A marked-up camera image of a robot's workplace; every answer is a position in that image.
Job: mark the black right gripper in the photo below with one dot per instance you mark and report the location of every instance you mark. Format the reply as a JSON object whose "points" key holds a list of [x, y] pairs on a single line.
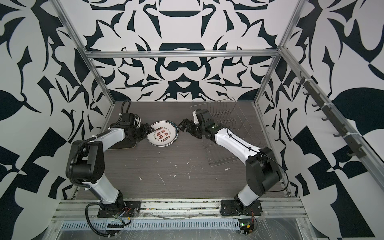
{"points": [[186, 121]]}

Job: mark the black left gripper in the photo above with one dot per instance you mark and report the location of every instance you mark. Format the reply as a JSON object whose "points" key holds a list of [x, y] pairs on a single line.
{"points": [[147, 130]]}

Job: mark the red lettered round plate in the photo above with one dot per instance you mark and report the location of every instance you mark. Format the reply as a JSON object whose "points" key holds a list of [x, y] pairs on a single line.
{"points": [[164, 134]]}

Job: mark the dark square plate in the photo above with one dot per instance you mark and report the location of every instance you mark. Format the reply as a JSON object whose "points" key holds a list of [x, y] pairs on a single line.
{"points": [[125, 143]]}

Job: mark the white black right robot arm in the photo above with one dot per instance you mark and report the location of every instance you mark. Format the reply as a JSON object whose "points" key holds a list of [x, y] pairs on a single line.
{"points": [[262, 170]]}

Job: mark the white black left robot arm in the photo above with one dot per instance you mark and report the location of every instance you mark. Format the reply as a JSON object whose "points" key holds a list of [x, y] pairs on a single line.
{"points": [[86, 163]]}

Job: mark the small green circuit board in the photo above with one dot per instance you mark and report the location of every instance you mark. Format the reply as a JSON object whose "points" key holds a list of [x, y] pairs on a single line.
{"points": [[247, 227]]}

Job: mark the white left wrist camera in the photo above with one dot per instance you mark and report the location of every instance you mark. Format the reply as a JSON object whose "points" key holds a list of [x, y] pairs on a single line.
{"points": [[137, 121]]}

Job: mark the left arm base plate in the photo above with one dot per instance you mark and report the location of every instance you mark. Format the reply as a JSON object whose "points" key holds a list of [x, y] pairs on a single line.
{"points": [[127, 209]]}

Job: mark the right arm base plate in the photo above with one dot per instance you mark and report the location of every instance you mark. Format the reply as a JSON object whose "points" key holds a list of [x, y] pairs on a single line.
{"points": [[236, 208]]}

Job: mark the white slotted cable duct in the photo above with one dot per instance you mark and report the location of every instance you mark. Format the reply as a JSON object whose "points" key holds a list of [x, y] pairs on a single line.
{"points": [[187, 224]]}

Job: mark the grey wall hook rail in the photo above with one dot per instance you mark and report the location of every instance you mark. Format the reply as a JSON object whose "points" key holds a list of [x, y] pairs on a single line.
{"points": [[334, 116]]}

